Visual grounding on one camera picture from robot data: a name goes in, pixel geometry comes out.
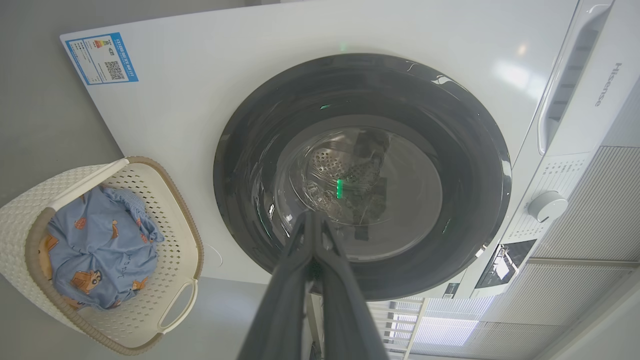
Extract white front-load washing machine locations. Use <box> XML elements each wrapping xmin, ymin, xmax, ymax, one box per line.
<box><xmin>60</xmin><ymin>0</ymin><xmax>640</xmax><ymax>301</ymax></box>

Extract blue energy label sticker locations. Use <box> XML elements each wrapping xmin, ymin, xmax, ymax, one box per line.
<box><xmin>65</xmin><ymin>32</ymin><xmax>139</xmax><ymax>86</ymax></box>

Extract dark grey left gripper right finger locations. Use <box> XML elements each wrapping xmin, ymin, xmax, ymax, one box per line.
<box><xmin>315</xmin><ymin>211</ymin><xmax>391</xmax><ymax>360</ymax></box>

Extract white round control knob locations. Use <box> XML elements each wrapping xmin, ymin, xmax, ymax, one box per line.
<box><xmin>528</xmin><ymin>190</ymin><xmax>569</xmax><ymax>223</ymax></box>

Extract white detergent drawer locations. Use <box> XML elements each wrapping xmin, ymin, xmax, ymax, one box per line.
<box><xmin>537</xmin><ymin>0</ymin><xmax>640</xmax><ymax>157</ymax></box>

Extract blue cartoon-print shorts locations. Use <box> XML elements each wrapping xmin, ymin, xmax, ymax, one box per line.
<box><xmin>47</xmin><ymin>186</ymin><xmax>165</xmax><ymax>311</ymax></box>

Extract black washer display panel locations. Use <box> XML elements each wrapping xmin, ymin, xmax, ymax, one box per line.
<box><xmin>475</xmin><ymin>239</ymin><xmax>537</xmax><ymax>290</ymax></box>

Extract cream perforated laundry basket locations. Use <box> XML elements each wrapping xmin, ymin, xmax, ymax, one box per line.
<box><xmin>0</xmin><ymin>156</ymin><xmax>205</xmax><ymax>356</ymax></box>

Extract round filter cover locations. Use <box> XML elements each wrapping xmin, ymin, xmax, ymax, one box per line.
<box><xmin>202</xmin><ymin>243</ymin><xmax>224</xmax><ymax>268</ymax></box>

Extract dark round glass washer door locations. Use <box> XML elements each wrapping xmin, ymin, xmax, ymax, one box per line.
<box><xmin>213</xmin><ymin>53</ymin><xmax>512</xmax><ymax>302</ymax></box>

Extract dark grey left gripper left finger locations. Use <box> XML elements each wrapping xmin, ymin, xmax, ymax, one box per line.
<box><xmin>237</xmin><ymin>211</ymin><xmax>316</xmax><ymax>360</ymax></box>

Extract white metal railing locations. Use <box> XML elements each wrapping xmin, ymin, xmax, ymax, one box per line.
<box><xmin>369</xmin><ymin>298</ymin><xmax>427</xmax><ymax>360</ymax></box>

